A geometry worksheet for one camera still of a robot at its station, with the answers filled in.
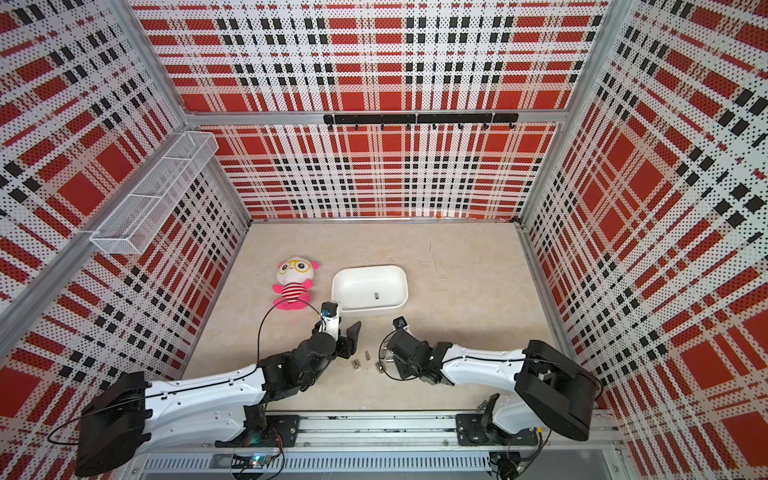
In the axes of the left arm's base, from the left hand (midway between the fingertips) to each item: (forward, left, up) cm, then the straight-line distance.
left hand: (355, 321), depth 81 cm
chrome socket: (-8, 0, -10) cm, 13 cm away
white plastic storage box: (+16, -2, -10) cm, 19 cm away
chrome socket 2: (-6, -3, -11) cm, 13 cm away
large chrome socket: (-9, -6, -11) cm, 15 cm away
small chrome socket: (+14, -4, -11) cm, 18 cm away
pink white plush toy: (+18, +23, -6) cm, 29 cm away
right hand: (-6, -15, -10) cm, 19 cm away
